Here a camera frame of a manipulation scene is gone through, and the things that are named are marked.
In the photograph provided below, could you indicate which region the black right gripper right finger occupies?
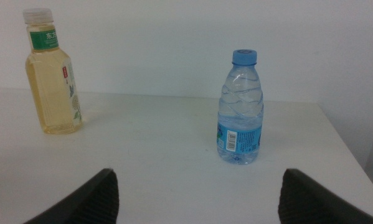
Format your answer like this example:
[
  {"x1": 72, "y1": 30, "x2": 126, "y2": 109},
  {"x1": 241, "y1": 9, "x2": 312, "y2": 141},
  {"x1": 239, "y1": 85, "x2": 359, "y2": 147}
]
[{"x1": 278, "y1": 168, "x2": 373, "y2": 224}]

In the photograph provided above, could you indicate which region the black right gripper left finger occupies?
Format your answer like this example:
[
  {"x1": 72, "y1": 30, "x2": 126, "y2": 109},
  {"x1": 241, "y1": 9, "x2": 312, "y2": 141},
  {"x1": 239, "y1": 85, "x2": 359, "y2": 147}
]
[{"x1": 22, "y1": 168, "x2": 120, "y2": 224}]

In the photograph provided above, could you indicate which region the clear water bottle blue cap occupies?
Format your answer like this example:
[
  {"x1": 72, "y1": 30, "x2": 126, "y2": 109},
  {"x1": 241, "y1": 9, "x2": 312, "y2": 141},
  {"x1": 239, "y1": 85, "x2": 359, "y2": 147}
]
[{"x1": 216, "y1": 49, "x2": 264, "y2": 166}]

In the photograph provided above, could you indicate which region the yellow tea bottle green label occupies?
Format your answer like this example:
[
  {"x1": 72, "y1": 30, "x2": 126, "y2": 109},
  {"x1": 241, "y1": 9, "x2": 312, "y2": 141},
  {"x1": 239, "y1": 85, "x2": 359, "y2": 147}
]
[{"x1": 22, "y1": 7, "x2": 83, "y2": 135}]

